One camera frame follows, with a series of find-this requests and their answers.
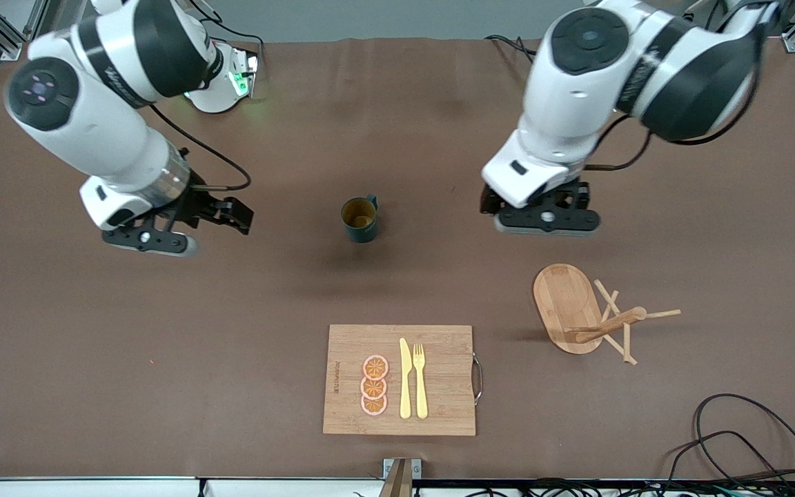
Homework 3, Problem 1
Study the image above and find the teal ceramic cup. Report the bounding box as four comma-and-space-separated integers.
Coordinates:
340, 195, 379, 244

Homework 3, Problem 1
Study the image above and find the wooden mug tree stand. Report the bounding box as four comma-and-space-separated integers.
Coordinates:
533, 263, 682, 366

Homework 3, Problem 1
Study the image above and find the yellow plastic knife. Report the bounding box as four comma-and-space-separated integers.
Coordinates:
399, 338, 413, 420

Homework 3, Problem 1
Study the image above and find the yellow plastic fork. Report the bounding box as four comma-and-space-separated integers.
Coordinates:
413, 343, 429, 420

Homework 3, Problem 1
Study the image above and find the black arm base cable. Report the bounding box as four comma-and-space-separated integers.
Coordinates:
484, 35, 538, 66

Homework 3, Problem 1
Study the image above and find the grey metal bracket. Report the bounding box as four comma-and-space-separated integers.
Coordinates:
382, 458, 422, 497

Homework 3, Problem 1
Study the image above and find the white table edge rail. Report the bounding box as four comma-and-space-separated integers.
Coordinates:
0, 475, 795, 497

